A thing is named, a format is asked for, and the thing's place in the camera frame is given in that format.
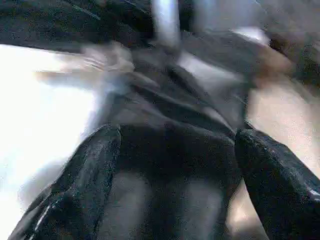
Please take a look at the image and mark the black work mat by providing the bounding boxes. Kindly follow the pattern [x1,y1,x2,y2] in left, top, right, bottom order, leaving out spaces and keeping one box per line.
[0,0,320,240]

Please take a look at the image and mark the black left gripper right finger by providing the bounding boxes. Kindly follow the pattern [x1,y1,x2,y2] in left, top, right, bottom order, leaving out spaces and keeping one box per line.
[234,128,320,240]

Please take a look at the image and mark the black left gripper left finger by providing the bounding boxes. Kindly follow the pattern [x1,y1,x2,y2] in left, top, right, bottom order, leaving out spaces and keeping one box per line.
[9,123,123,240]

